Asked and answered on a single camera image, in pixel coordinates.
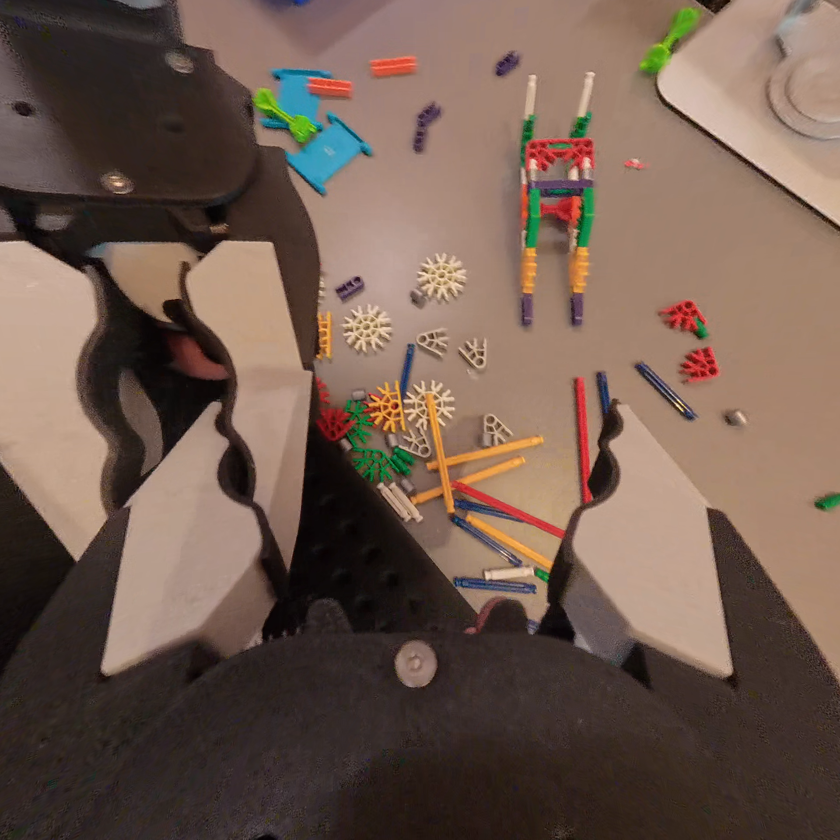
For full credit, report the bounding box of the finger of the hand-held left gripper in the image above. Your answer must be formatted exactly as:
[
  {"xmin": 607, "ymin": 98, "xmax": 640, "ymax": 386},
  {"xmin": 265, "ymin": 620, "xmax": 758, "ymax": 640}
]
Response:
[
  {"xmin": 164, "ymin": 240, "xmax": 314, "ymax": 571},
  {"xmin": 0, "ymin": 243, "xmax": 127, "ymax": 560}
]

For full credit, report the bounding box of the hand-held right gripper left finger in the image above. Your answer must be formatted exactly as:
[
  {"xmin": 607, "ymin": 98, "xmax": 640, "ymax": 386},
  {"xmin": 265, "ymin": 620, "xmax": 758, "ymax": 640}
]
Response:
[{"xmin": 100, "ymin": 400, "xmax": 291, "ymax": 678}]

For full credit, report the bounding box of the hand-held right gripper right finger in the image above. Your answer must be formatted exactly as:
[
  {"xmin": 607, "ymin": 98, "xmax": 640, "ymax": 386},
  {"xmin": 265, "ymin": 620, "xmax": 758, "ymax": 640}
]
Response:
[{"xmin": 550, "ymin": 400, "xmax": 734, "ymax": 679}]

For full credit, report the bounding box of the red toy connector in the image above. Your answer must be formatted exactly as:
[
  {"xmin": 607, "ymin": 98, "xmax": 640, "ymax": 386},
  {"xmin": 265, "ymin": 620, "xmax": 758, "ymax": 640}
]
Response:
[
  {"xmin": 679, "ymin": 346, "xmax": 721, "ymax": 383},
  {"xmin": 658, "ymin": 300, "xmax": 708, "ymax": 332}
]

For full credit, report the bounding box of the colourful toy construction model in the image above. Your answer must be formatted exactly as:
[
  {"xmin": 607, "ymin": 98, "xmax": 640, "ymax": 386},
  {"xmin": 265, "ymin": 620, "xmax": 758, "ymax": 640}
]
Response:
[{"xmin": 518, "ymin": 71, "xmax": 598, "ymax": 327}]

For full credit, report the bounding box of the person's left hand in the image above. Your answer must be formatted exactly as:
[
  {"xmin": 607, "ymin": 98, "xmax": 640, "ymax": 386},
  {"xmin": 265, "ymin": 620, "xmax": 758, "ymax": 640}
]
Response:
[{"xmin": 167, "ymin": 331, "xmax": 232, "ymax": 382}]

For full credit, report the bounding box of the pile of colourful toy connectors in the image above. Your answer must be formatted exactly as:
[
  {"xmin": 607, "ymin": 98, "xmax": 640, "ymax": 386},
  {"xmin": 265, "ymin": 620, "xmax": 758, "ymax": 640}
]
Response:
[{"xmin": 315, "ymin": 305, "xmax": 457, "ymax": 483}]

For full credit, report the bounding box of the blue toy panel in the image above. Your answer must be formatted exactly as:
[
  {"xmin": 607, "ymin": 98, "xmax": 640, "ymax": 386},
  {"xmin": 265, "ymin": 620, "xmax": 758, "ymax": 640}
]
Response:
[
  {"xmin": 270, "ymin": 67, "xmax": 326, "ymax": 132},
  {"xmin": 287, "ymin": 113, "xmax": 374, "ymax": 196}
]

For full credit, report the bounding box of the white snowflake toy connector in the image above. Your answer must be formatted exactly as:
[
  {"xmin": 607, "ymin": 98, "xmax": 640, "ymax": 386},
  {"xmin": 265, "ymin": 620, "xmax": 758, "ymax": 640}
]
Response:
[{"xmin": 416, "ymin": 252, "xmax": 468, "ymax": 303}]

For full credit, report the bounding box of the lime green toy piece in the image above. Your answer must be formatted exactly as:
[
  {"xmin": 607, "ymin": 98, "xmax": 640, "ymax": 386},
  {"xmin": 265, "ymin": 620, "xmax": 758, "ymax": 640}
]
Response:
[
  {"xmin": 252, "ymin": 87, "xmax": 318, "ymax": 143},
  {"xmin": 640, "ymin": 8, "xmax": 702, "ymax": 73}
]

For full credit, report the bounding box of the pile of colourful toy rods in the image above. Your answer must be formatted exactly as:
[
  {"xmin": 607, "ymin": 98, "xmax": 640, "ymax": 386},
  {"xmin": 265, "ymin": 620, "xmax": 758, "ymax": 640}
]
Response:
[{"xmin": 377, "ymin": 392, "xmax": 565, "ymax": 595}]

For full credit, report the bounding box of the silver monitor stand base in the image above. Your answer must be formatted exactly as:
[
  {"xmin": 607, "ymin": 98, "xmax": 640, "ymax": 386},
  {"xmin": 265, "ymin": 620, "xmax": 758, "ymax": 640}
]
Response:
[{"xmin": 656, "ymin": 0, "xmax": 840, "ymax": 227}]

